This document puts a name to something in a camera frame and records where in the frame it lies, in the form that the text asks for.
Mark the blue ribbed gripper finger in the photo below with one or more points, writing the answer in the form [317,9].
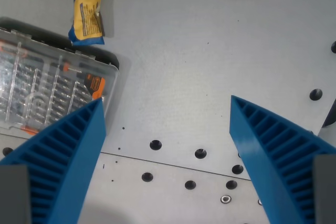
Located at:
[71,155]
[273,153]

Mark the blue and yellow snack bag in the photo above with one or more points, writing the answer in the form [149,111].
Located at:
[86,11]

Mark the silver bolt in table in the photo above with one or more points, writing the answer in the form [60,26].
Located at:
[225,199]

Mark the clear screwdriver bit set case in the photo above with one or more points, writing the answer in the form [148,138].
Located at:
[44,77]

